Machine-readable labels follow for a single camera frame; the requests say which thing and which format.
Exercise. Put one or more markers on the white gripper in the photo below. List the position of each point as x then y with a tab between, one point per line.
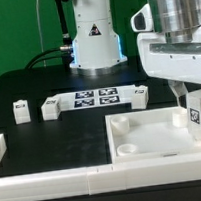
179	62

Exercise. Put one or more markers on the white square tabletop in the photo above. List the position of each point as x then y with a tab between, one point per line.
150	134

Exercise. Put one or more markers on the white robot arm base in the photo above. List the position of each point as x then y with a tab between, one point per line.
96	47

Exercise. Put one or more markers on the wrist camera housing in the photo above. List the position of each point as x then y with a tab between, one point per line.
142	21

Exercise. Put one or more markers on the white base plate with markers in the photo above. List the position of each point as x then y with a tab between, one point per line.
95	97

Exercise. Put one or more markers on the white front fence rail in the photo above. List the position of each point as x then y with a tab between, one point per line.
101	179

